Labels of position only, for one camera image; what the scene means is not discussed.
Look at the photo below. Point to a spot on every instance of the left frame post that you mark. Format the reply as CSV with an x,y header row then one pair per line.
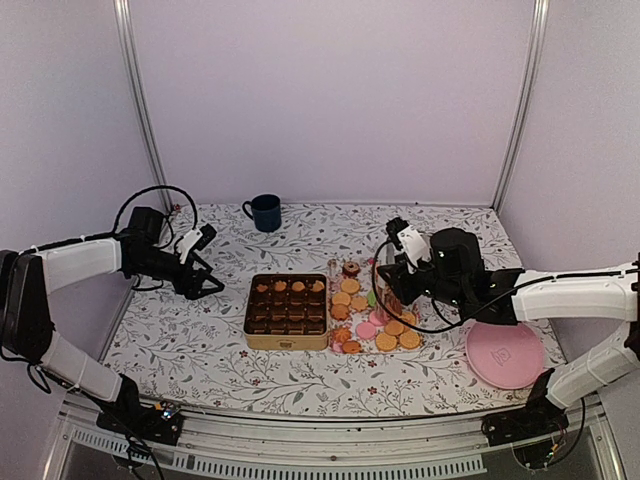
x,y
124,25

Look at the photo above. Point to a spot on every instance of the pink plate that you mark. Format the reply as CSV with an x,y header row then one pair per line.
x,y
505,357

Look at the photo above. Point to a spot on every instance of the chocolate sprinkle donut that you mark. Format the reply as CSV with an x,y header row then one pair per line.
x,y
351,269

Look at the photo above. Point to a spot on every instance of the pink macaron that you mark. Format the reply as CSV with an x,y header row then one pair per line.
x,y
366,330

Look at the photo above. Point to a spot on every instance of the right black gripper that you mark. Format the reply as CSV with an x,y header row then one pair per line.
x,y
406,293

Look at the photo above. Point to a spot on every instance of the right frame post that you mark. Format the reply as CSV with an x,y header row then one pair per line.
x,y
533,58

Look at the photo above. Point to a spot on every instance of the dark blue mug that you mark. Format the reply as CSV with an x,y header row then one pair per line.
x,y
265,212

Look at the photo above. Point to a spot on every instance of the gold cookie tin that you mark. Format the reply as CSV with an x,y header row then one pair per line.
x,y
288,320

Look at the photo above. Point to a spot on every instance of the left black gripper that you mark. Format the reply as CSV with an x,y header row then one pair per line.
x,y
191,289

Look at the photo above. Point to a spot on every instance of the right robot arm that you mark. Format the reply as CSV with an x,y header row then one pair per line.
x,y
447,267

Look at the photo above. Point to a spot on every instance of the floral tablecloth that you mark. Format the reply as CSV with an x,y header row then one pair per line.
x,y
195,352

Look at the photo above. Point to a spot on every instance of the round waffle cookie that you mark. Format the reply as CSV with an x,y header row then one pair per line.
x,y
410,340
385,342

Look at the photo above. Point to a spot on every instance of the aluminium front rail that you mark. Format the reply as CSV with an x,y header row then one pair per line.
x,y
228,444

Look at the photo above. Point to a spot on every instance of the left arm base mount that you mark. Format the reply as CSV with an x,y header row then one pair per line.
x,y
128,416

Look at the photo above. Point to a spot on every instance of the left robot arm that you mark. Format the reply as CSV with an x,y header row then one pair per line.
x,y
51,296

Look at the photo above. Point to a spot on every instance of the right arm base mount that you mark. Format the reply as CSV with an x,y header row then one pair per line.
x,y
536,418

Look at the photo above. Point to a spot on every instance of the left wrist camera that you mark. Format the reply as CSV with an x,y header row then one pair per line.
x,y
194,240

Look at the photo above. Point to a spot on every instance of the frame post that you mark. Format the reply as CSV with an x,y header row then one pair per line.
x,y
124,25
533,58

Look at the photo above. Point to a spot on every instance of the floral cookie tray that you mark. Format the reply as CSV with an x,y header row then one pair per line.
x,y
348,307

